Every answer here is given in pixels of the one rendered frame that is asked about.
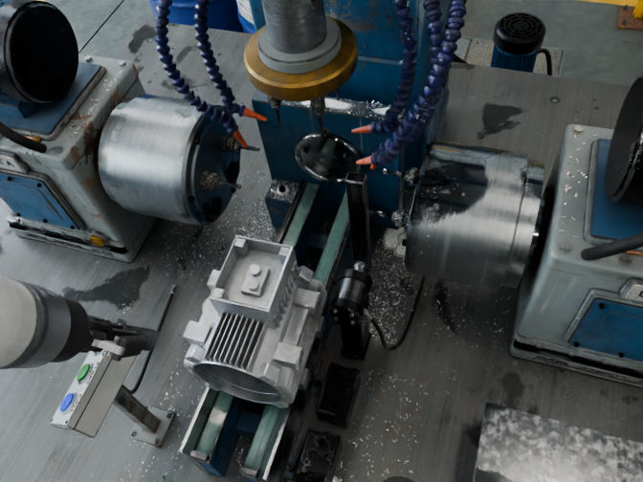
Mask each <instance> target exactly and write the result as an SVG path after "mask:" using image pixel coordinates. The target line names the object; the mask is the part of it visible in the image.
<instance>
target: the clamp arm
mask: <svg viewBox="0 0 643 482"><path fill-rule="evenodd" d="M345 190H346V200H347V208H348V218H349V227H350V237H351V247H352V256H353V265H354V267H355V265H356V263H357V265H356V266H357V267H358V266H359V267H360V266H361V263H362V264H363V265H362V268H363V269H364V268H365V267H366V269H365V272H369V270H370V267H371V247H370V229H369V211H368V193H367V176H366V174H362V173H356V172H351V171H348V172H347V175H346V178H345Z"/></svg>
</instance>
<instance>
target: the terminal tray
mask: <svg viewBox="0 0 643 482"><path fill-rule="evenodd" d="M239 240H242V241H243V243H242V244H240V245H239V244H238V243H237V242H238V241H239ZM282 249H286V250H287V252H286V253H282V252H281V250H282ZM298 271H299V269H298V264H297V258H296V254H295V250H294V247H293V246H288V245H282V244H278V243H273V242H268V241H263V240H258V239H253V238H249V237H244V236H238V235H237V236H236V237H235V239H234V241H233V244H232V246H231V248H230V251H229V253H228V255H227V257H226V260H225V262H224V264H223V266H222V269H221V271H220V273H219V275H218V277H217V279H216V281H215V283H214V286H213V288H212V290H211V294H210V296H209V300H210V301H211V304H212V306H213V308H214V310H216V312H217V314H218V315H219V316H220V317H221V315H222V313H223V312H224V313H225V315H226V314H227V313H229V314H230V316H231V315H232V313H234V315H235V317H236V315H237V314H239V315H240V317H241V318H242V315H243V316H244V317H245V319H247V317H249V318H250V319H251V320H253V318H255V320H256V322H258V321H259V320H261V323H262V324H263V325H264V322H265V321H266V323H267V325H268V327H270V328H272V329H275V330H276V329H277V328H279V327H280V324H279V321H280V320H283V318H282V314H285V310H284V307H287V306H288V304H287V300H290V297H289V294H292V293H293V292H292V288H294V287H295V284H294V281H297V277H296V273H297V272H298ZM218 290H219V291H220V292H221V294H220V295H217V294H216V293H215V292H216V291H218ZM263 300H266V301H267V304H266V305H262V304H261V302H262V301H263Z"/></svg>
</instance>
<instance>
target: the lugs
mask: <svg viewBox="0 0 643 482"><path fill-rule="evenodd" d="M298 269H299V271H298V272H297V273H296V277H297V281H299V282H300V283H302V284H303V285H305V284H307V283H310V282H311V280H312V277H313V274H314V272H313V271H311V270H310V269H308V268H307V267H305V266H304V265H302V266H300V267H298ZM205 353H206V349H204V348H202V347H200V346H198V345H193V346H191V347H190V348H189V349H188V352H187V354H186V356H185V359H186V360H188V361H190V362H192V363H199V362H202V359H203V357H204V355H205ZM279 372H280V369H279V368H277V367H276V366H274V365H272V364H270V363H268V362H267V363H263V364H262V365H261V367H260V369H259V372H258V375H257V376H258V377H259V378H260V379H262V380H263V381H265V382H267V383H275V382H276V381H277V378H278V375H279ZM205 386H207V387H209V388H211V389H213V390H215V391H219V389H217V388H215V387H213V386H211V385H210V384H208V383H206V384H205ZM289 404H290V403H285V402H281V403H279V404H272V405H275V406H277V407H279V408H286V407H288V406H289Z"/></svg>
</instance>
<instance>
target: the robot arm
mask: <svg viewBox="0 0 643 482"><path fill-rule="evenodd" d="M125 323H126V321H125V320H123V319H120V318H119V319H118V321H117V323H111V321H110V320H109V319H108V318H98V317H94V316H89V315H87V313H86V311H85V309H84V308H83V307H82V305H81V304H80V303H78V302H77V301H76V300H74V299H71V298H69V297H64V296H61V294H56V293H54V292H52V291H50V290H48V289H45V287H44V286H42V287H40V286H37V285H34V284H30V283H27V282H24V281H20V280H16V279H10V278H8V277H7V276H5V275H4V274H2V273H0V369H9V368H28V369H31V368H37V367H40V366H43V365H45V364H47V363H49V362H66V361H68V360H69V359H71V358H73V357H74V356H75V355H77V354H78V353H79V352H80V353H87V352H89V351H92V352H100V351H101V350H102V349H105V350H107V351H108V353H107V355H108V356H110V357H111V359H112V360H113V361H115V362H120V361H121V359H122V358H127V357H132V356H138V355H140V354H141V352H142V350H144V351H151V350H152V348H153V346H154V344H155V342H156V339H157V338H158V336H159V332H158V331H155V330H153V329H151V328H144V327H138V326H131V325H125ZM124 325H125V327H124ZM123 327H124V328H123Z"/></svg>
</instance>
